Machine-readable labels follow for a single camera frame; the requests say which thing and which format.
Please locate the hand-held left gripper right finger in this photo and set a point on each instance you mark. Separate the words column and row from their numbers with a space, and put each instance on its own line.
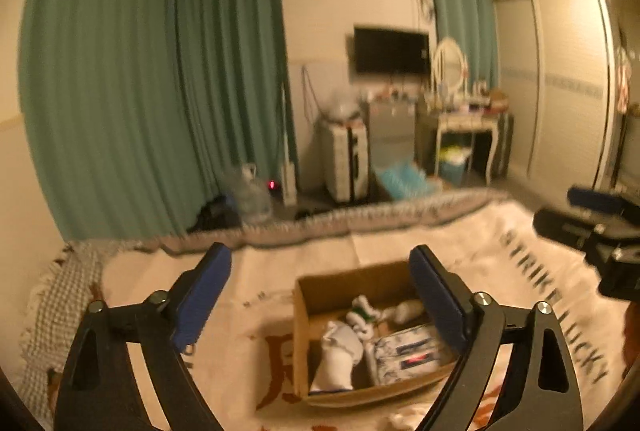
column 442, row 306

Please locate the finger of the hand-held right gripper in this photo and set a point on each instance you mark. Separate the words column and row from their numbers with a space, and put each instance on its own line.
column 595, row 197
column 565, row 226

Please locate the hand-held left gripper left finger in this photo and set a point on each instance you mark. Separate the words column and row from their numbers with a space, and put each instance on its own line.
column 200, row 301

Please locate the white green sock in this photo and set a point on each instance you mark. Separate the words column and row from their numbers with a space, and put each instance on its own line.
column 364, row 315

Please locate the cardboard box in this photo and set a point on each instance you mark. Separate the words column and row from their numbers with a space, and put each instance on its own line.
column 301, row 341

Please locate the white printed blanket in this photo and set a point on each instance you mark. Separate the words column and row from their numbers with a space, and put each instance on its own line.
column 260, row 271

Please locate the dark bag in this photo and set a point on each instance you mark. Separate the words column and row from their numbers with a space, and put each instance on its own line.
column 215, row 213

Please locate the clear water jug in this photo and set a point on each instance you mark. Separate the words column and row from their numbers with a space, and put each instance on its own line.
column 247, row 196

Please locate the white sliding wardrobe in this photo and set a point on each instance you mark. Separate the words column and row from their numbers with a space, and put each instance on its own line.
column 555, row 86

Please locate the blue storage bin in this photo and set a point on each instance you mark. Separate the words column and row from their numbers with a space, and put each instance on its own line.
column 455, row 166

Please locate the blue plastic crate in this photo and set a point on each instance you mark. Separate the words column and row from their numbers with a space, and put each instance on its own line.
column 402, row 181

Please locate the checkered cloth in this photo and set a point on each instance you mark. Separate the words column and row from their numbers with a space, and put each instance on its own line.
column 60, row 291

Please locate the white dressing table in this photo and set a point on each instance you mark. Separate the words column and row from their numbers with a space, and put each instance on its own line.
column 465, row 123

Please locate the white tower appliance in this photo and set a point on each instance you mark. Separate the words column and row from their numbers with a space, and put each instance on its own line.
column 287, row 176

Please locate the white suitcase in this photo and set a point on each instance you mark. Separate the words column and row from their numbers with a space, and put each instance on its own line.
column 342, row 161

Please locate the grey cabinet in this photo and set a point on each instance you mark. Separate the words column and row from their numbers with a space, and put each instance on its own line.
column 392, row 131

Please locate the white oval vanity mirror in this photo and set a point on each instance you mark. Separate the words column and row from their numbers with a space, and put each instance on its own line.
column 449, row 63

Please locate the narrow teal curtain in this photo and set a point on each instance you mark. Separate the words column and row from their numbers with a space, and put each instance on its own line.
column 462, row 21

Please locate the clear plastic bag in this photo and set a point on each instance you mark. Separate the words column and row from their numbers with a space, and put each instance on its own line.
column 345, row 106

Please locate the wide teal curtain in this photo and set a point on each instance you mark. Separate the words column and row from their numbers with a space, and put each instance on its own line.
column 100, row 86

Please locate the black wall television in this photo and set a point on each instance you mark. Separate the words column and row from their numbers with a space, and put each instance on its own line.
column 390, row 50

